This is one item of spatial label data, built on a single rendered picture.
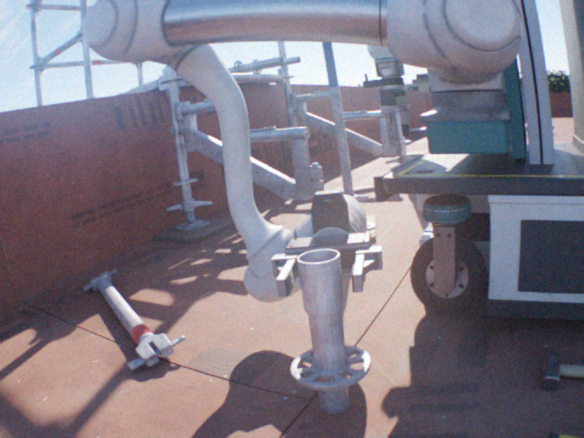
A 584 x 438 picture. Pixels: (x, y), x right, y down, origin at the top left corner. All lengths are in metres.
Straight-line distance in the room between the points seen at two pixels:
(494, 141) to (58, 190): 1.50
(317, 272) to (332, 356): 0.14
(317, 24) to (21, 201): 1.29
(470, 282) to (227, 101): 0.62
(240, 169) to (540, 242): 0.60
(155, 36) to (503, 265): 0.74
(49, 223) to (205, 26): 1.18
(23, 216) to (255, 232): 1.03
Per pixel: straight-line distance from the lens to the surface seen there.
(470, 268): 0.90
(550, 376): 0.73
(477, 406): 0.70
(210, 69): 0.89
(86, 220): 1.80
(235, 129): 0.87
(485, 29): 0.56
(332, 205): 0.71
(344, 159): 1.57
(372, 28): 0.63
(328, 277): 0.57
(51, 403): 0.92
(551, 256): 0.79
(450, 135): 0.78
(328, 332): 0.61
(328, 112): 3.70
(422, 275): 0.94
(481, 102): 0.79
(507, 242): 0.78
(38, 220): 1.68
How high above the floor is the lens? 0.45
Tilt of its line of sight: 13 degrees down
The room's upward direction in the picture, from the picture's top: 8 degrees counter-clockwise
